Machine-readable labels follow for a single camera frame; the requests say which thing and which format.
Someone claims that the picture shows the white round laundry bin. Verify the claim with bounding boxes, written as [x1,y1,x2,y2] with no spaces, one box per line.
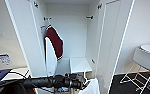
[132,44,150,72]

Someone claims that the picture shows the white clothes hanger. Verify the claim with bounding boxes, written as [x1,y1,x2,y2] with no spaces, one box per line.
[83,68,92,84]
[45,18,55,31]

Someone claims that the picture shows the woven basket with goods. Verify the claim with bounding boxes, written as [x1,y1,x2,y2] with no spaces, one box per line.
[52,87,72,94]

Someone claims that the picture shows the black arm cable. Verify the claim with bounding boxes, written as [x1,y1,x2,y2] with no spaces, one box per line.
[0,69,32,94]

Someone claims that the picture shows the black wall peg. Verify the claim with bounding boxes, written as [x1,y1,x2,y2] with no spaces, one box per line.
[85,15,95,20]
[43,16,53,22]

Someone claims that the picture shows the white t-shirt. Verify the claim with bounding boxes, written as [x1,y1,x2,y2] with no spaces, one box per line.
[79,77,101,94]

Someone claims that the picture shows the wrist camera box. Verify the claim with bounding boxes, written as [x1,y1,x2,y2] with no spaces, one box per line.
[68,73,80,81]

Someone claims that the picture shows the blue labelled wall socket plate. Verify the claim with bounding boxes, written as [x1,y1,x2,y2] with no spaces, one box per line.
[0,53,12,66]

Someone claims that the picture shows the orange and white sticker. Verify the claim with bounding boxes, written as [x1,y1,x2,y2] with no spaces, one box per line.
[40,24,47,33]

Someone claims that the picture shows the small black hook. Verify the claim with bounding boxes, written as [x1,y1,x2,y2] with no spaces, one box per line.
[90,59,96,64]

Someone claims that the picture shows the maroon and white jacket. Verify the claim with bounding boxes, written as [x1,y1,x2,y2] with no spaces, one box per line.
[44,25,65,76]

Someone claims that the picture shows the white wardrobe cabinet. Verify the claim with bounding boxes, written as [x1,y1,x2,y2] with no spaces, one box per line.
[4,0,135,94]

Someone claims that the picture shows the white metal rack frame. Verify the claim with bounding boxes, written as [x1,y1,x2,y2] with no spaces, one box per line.
[120,64,150,93]

